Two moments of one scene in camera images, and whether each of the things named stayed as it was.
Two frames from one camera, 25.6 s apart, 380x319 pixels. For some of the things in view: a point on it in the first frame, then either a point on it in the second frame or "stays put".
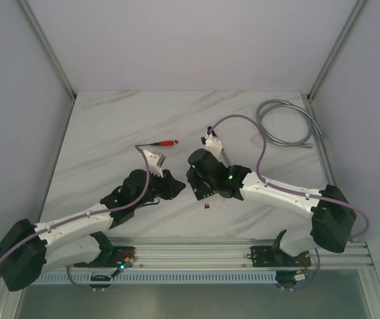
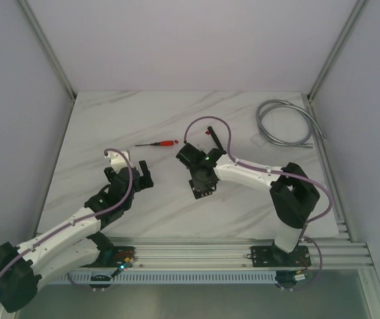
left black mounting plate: [119, 256] stays put
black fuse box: [201, 189] stays put
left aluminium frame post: [49, 49] stays put
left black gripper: [167, 183] -> [142, 179]
